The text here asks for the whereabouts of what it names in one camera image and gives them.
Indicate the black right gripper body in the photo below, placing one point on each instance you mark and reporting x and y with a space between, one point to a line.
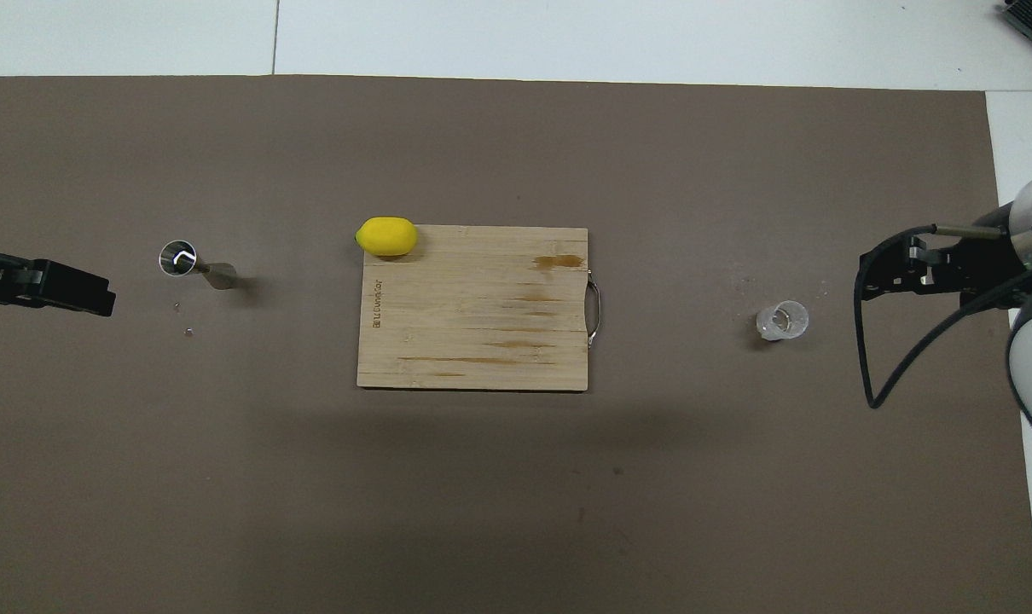
972 260

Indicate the steel double jigger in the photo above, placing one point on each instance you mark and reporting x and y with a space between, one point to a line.
177 259

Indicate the clear plastic cup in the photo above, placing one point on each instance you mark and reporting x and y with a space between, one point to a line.
783 321

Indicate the yellow lemon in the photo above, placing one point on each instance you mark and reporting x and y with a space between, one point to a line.
386 237

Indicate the wooden cutting board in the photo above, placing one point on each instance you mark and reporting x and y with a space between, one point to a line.
473 315

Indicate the brown table mat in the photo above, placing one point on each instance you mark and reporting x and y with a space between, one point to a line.
482 495

